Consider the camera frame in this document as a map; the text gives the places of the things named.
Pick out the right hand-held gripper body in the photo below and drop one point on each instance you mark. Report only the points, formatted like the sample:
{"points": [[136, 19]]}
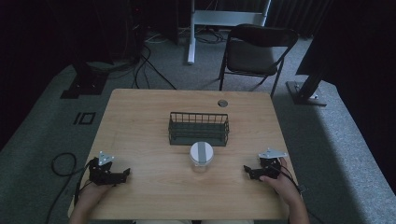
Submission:
{"points": [[270, 165]]}

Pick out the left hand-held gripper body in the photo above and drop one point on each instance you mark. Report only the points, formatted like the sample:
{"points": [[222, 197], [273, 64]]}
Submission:
{"points": [[101, 174]]}

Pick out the person's left hand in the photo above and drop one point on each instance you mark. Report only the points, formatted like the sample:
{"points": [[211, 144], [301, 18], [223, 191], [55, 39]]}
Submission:
{"points": [[91, 193]]}

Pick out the person's right hand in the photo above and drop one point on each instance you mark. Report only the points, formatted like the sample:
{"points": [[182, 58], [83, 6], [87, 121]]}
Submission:
{"points": [[281, 186]]}

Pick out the clear jar with white lid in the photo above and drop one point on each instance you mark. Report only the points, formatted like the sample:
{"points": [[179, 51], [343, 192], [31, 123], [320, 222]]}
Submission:
{"points": [[201, 155]]}

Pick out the round grey table grommet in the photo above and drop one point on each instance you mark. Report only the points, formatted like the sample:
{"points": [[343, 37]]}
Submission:
{"points": [[222, 103]]}

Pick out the black folding chair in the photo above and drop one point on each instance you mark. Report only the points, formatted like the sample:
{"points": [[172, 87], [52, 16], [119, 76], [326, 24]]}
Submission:
{"points": [[253, 56]]}

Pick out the dark curtain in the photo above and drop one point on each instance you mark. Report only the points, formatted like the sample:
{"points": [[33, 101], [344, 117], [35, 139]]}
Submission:
{"points": [[299, 15]]}

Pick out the black stand with base plate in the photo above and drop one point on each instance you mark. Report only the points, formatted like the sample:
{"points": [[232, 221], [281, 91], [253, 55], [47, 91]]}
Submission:
{"points": [[85, 82], [306, 91]]}

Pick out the white metal desk frame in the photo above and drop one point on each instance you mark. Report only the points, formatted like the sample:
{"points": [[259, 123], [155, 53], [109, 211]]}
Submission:
{"points": [[214, 18]]}

